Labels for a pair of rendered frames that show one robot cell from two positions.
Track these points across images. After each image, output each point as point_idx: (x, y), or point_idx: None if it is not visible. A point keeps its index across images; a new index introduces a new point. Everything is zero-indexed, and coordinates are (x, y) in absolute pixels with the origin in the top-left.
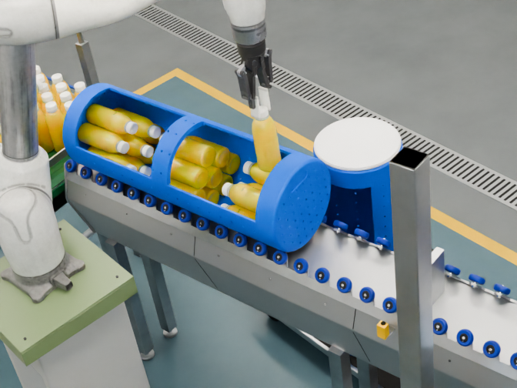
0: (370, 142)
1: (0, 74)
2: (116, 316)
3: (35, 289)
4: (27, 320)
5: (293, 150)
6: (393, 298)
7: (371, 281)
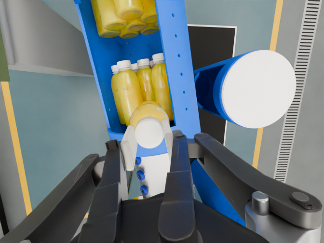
0: (265, 101)
1: None
2: (14, 63)
3: None
4: None
5: (185, 114)
6: None
7: (159, 175)
